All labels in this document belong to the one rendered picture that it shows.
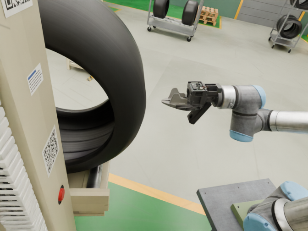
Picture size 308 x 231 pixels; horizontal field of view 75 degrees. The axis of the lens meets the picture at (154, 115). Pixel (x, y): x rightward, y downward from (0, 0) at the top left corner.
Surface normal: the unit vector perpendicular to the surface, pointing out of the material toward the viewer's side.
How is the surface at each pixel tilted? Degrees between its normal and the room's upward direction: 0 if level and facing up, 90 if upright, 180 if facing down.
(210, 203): 0
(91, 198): 90
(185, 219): 0
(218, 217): 0
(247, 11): 90
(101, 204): 90
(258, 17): 90
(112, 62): 60
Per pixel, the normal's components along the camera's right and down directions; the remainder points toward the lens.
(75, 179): 0.16, -0.78
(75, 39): 0.20, 0.49
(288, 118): -0.73, -0.37
